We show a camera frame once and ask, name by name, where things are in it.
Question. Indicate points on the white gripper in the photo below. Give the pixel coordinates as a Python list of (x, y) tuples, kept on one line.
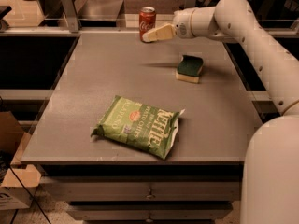
[(181, 24)]

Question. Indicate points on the red coke can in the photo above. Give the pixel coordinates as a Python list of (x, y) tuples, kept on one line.
[(147, 20)]

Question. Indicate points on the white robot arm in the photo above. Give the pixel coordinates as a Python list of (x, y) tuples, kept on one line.
[(270, 186)]

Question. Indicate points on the green jalapeno chip bag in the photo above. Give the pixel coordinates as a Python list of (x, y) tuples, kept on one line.
[(144, 127)]

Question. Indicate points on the green and yellow sponge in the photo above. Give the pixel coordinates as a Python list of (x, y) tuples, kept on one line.
[(189, 69)]

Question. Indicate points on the upper drawer with knob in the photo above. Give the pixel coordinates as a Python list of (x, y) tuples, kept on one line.
[(109, 189)]

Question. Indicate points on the drawer with knob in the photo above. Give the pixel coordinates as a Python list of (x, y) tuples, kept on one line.
[(109, 189), (152, 211)]

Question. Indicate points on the lower drawer with knob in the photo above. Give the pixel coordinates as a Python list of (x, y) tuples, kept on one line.
[(152, 211)]

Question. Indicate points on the cardboard box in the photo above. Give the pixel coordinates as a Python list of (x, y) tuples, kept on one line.
[(18, 185)]

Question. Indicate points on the left metal bracket post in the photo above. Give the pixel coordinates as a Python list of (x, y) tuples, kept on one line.
[(71, 16)]

